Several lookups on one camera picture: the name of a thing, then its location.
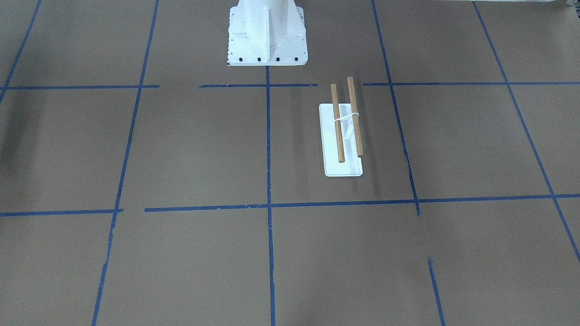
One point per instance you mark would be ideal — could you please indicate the white towel rack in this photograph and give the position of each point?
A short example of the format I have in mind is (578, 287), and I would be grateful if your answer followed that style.
(341, 140)

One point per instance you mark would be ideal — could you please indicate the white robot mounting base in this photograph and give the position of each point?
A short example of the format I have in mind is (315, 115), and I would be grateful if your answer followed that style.
(267, 33)

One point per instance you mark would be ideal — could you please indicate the blue tape line lengthwise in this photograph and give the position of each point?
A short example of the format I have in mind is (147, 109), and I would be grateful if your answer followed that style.
(269, 200)

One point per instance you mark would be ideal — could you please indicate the blue tape line crosswise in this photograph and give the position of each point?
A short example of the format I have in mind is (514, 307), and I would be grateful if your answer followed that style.
(294, 204)

